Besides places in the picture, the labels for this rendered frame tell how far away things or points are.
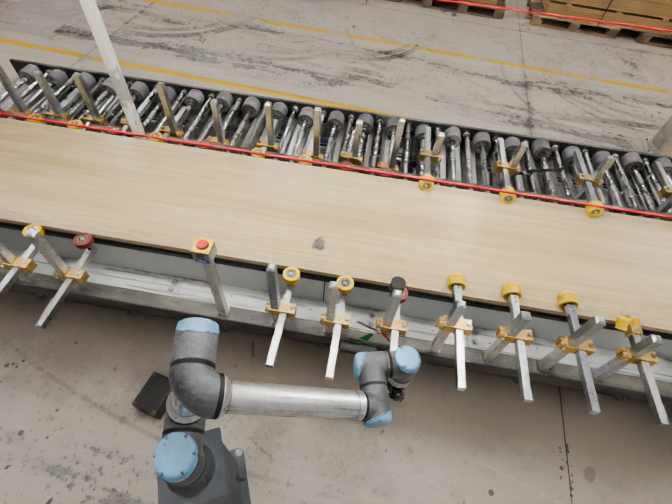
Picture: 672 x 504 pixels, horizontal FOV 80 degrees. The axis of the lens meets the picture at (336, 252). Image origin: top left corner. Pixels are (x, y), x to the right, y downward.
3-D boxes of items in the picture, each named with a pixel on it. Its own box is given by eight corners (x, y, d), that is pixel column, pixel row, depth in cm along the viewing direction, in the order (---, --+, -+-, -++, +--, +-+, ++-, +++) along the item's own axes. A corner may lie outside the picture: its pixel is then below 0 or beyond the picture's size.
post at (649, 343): (591, 386, 189) (664, 343, 151) (584, 384, 189) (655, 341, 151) (590, 378, 191) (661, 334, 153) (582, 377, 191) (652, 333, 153)
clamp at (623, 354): (651, 368, 164) (659, 363, 160) (617, 362, 165) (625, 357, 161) (646, 354, 168) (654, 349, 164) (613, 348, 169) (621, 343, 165)
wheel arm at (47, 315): (46, 330, 172) (41, 325, 168) (38, 328, 172) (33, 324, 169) (98, 251, 198) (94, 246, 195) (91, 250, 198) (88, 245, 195)
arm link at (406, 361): (390, 344, 134) (419, 342, 135) (384, 359, 143) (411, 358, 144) (395, 371, 128) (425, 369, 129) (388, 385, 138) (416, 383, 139)
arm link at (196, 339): (162, 437, 155) (161, 362, 99) (169, 392, 165) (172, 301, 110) (203, 437, 159) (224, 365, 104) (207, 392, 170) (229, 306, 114)
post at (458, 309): (434, 357, 191) (467, 307, 153) (427, 356, 191) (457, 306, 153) (434, 350, 193) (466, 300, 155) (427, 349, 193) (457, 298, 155)
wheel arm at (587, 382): (596, 414, 150) (602, 412, 148) (587, 413, 151) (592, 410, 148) (570, 301, 181) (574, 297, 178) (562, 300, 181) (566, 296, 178)
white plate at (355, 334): (401, 348, 186) (406, 339, 178) (346, 338, 187) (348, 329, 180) (401, 347, 187) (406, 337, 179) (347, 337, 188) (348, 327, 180)
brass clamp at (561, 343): (589, 357, 165) (596, 353, 161) (556, 352, 166) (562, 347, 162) (586, 344, 169) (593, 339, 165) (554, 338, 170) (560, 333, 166)
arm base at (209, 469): (218, 487, 157) (213, 483, 149) (167, 503, 152) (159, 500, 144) (212, 437, 167) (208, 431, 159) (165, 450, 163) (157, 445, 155)
